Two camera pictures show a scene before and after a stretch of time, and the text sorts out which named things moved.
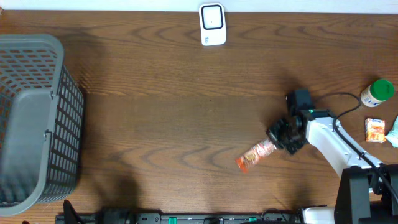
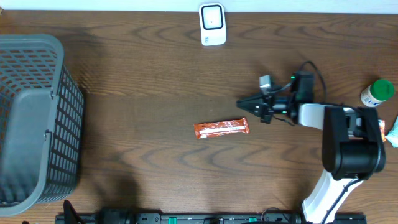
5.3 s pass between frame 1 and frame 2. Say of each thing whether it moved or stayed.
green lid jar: stayed
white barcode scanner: stayed
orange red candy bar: moved
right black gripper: moved
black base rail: stayed
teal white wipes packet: stayed
